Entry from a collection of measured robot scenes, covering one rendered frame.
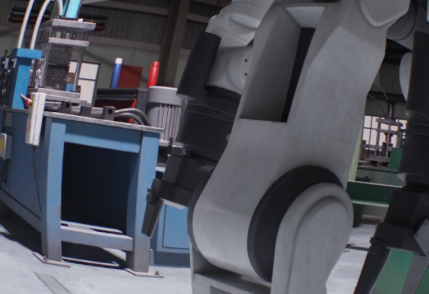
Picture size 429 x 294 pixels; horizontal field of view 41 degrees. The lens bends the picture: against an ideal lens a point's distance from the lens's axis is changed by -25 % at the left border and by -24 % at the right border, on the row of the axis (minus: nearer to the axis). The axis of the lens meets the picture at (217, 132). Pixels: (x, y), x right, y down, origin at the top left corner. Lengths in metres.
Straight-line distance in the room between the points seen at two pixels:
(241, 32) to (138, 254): 2.24
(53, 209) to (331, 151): 2.26
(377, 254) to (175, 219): 2.94
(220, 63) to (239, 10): 0.09
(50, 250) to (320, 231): 2.33
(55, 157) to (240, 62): 2.03
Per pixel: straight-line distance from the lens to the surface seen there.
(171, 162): 0.97
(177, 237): 3.54
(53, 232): 2.95
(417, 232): 0.62
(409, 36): 0.95
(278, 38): 0.84
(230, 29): 1.05
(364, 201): 4.80
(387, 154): 7.20
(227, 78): 0.97
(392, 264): 2.89
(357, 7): 0.78
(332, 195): 0.72
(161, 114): 3.83
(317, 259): 0.72
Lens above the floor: 0.69
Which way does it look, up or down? 1 degrees up
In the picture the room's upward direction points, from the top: 8 degrees clockwise
